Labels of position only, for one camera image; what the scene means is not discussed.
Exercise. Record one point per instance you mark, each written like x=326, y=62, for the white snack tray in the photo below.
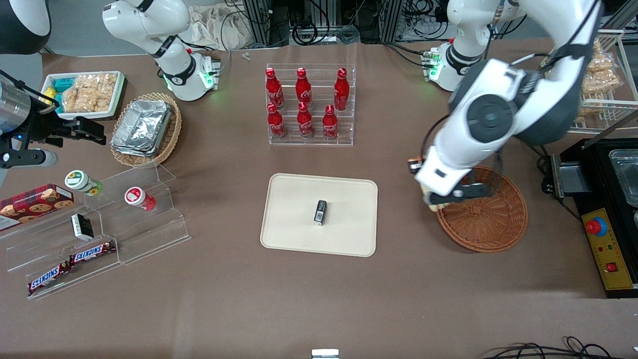
x=82, y=115

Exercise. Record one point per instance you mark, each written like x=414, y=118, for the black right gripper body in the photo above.
x=41, y=128

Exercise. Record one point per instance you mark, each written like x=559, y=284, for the Snickers chocolate bar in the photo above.
x=92, y=253
x=49, y=278

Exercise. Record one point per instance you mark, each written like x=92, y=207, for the beige crumpled cloth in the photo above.
x=214, y=27

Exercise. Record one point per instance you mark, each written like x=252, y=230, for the black power plug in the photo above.
x=547, y=188

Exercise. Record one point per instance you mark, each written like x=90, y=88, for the teal snack packet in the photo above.
x=62, y=85

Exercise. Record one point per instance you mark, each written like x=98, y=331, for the red cookie box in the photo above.
x=35, y=204

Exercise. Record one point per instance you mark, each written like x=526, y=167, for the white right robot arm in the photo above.
x=164, y=35

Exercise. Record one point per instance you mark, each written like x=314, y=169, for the bag of fried snacks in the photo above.
x=600, y=70

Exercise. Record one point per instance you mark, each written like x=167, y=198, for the red cola bottle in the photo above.
x=273, y=89
x=276, y=124
x=305, y=123
x=330, y=125
x=303, y=89
x=341, y=90

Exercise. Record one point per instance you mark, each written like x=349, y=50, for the aluminium frame rack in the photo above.
x=259, y=22

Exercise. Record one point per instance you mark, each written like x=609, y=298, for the grey metal bracket box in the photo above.
x=573, y=177

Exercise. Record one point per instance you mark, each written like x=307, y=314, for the red cup with white lid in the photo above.
x=138, y=198

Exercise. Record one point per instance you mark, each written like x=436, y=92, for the green cup with sunflower lid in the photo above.
x=82, y=182

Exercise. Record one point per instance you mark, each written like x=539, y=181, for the small black white box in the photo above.
x=82, y=227

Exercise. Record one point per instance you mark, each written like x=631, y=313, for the clear bag of crackers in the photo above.
x=89, y=92

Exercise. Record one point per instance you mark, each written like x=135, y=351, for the stacked aluminium foil containers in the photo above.
x=142, y=127

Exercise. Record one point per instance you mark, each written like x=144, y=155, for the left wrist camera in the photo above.
x=416, y=165

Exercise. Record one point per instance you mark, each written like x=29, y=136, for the small white grey device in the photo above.
x=325, y=354

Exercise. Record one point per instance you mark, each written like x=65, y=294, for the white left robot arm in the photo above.
x=498, y=114

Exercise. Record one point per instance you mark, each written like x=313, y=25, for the round brown wicker basket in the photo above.
x=491, y=224

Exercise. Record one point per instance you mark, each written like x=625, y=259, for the clear acrylic bottle rack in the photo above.
x=349, y=129

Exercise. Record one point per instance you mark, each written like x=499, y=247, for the black appliance with yellow panel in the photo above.
x=615, y=249

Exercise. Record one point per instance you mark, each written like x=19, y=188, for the clear acrylic stepped shelf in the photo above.
x=149, y=234

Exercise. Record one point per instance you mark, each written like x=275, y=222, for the oval tan wicker basket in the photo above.
x=169, y=139

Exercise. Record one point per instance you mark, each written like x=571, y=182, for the steel pan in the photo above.
x=625, y=174

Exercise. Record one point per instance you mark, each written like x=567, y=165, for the beige rectangular tray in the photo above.
x=319, y=234

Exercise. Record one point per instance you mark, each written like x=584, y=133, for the yellow snack packet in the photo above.
x=49, y=97

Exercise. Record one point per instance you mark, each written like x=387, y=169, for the red emergency stop button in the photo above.
x=595, y=227

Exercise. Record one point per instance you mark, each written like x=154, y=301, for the triangular layered sandwich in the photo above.
x=427, y=192

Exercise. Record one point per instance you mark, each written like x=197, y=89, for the small black packet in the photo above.
x=320, y=213

